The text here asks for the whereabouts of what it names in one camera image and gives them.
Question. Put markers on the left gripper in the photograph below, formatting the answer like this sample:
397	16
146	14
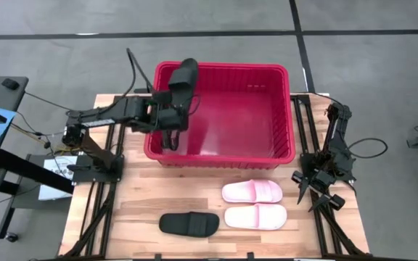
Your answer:
172	119

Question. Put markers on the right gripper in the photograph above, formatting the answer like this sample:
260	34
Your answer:
321	179

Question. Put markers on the black slide sandal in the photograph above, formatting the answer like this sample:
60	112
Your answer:
189	224
184	79

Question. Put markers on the pink slide sandal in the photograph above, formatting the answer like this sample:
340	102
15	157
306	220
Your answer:
250	191
254	216

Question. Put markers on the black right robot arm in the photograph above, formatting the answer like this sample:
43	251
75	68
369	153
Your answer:
334	148

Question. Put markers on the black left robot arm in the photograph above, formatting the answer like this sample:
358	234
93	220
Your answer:
114	110

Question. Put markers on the red plastic bin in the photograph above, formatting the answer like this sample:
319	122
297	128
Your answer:
238	119

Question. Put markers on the white printed paper sheet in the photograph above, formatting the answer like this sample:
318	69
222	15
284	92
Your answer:
56	188

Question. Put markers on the black computer mouse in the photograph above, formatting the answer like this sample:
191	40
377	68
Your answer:
10	84

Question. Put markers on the black round floor foot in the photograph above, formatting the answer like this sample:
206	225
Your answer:
11	237

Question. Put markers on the black frame bracket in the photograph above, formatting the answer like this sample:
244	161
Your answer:
250	256

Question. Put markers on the black desk leg frame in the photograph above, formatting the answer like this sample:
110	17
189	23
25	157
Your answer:
35	172

